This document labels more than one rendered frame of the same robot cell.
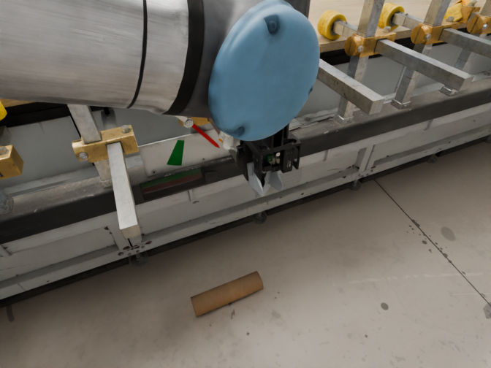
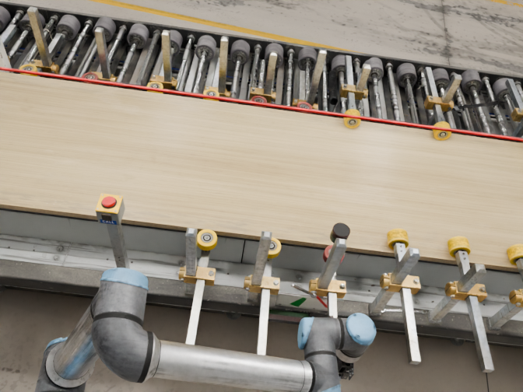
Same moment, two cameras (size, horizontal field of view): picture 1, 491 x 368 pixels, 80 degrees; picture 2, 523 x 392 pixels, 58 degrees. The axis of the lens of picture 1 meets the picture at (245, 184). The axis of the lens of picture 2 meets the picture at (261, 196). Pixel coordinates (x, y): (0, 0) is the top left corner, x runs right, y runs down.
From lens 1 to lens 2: 1.25 m
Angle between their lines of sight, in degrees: 15
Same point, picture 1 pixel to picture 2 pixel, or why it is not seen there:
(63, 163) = (224, 257)
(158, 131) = (293, 260)
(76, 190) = (232, 295)
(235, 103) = not seen: outside the picture
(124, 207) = (261, 344)
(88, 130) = (257, 281)
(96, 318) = not seen: hidden behind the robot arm
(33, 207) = (207, 297)
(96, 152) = (254, 289)
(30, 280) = not seen: hidden behind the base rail
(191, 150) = (308, 303)
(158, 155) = (286, 299)
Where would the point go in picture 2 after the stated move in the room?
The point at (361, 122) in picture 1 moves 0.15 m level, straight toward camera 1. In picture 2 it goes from (446, 327) to (422, 348)
